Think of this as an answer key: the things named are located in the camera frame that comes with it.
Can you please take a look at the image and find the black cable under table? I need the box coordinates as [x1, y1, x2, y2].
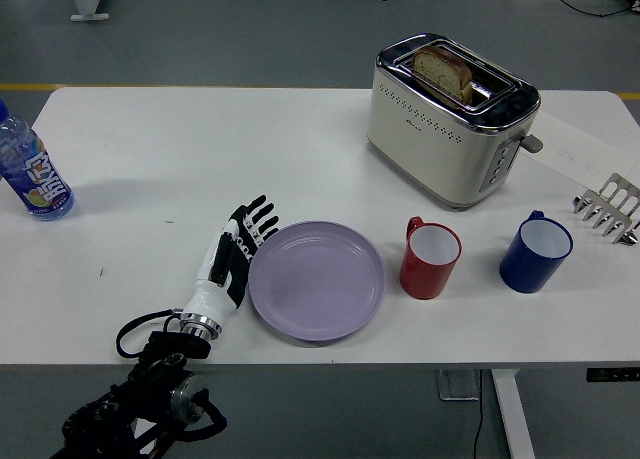
[469, 401, 487, 459]

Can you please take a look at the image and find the white table leg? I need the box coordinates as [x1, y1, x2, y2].
[489, 368, 536, 459]

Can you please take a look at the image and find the black table control panel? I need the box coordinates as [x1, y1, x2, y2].
[585, 366, 640, 383]

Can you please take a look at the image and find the purple plate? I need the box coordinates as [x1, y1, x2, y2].
[247, 220, 388, 343]

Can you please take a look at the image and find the bread slice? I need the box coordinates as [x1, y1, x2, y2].
[411, 46, 475, 105]

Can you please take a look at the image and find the blue mug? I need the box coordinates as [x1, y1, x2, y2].
[499, 209, 575, 295]

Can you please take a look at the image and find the blue drink bottle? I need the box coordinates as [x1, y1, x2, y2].
[0, 98, 76, 223]

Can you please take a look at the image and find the left white-black robot hand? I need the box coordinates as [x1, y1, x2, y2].
[182, 194, 280, 326]

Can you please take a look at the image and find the red mug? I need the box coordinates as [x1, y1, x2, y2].
[398, 215, 463, 301]

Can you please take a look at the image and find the cream and chrome toaster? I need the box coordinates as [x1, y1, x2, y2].
[366, 32, 545, 213]

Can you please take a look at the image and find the white stand base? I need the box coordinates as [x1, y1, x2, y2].
[64, 0, 111, 23]

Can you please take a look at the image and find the white paper sheet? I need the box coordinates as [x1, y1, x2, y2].
[529, 111, 640, 190]

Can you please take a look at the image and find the grey box under table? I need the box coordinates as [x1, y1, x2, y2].
[433, 368, 482, 403]

